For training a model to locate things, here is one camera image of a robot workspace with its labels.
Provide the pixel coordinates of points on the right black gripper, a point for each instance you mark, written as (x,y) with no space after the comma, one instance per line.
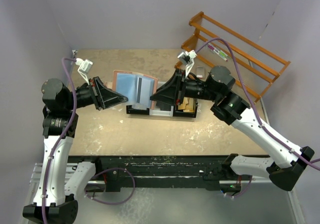
(170,92)

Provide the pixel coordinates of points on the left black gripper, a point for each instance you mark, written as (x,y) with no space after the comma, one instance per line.
(103,96)

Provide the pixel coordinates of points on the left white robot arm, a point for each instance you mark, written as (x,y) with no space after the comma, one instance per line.
(56,200)

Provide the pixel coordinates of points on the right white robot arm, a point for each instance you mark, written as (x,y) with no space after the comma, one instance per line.
(286,161)

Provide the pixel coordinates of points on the white bin with black cards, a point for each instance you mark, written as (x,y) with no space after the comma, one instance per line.
(162,109)

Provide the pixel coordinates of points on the gold cards pile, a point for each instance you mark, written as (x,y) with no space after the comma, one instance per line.
(188,105)

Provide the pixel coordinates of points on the black bin with gold cards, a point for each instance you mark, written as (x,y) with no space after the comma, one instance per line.
(185,115)

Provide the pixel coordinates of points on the black bin with silver cards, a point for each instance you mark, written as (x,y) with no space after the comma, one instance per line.
(132,111)

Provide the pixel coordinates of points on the small white red box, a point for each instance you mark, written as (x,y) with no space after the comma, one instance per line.
(200,72)

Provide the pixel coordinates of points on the markers on rack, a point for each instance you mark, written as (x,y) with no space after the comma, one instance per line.
(218,52)

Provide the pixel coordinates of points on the orange wooden rack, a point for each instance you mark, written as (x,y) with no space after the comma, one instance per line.
(259,67)

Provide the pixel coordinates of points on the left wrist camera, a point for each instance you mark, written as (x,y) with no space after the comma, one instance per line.
(84,67)

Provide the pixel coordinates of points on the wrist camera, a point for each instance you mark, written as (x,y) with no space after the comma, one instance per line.
(84,67)
(187,59)

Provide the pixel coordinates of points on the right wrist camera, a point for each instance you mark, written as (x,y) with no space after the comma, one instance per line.
(187,59)

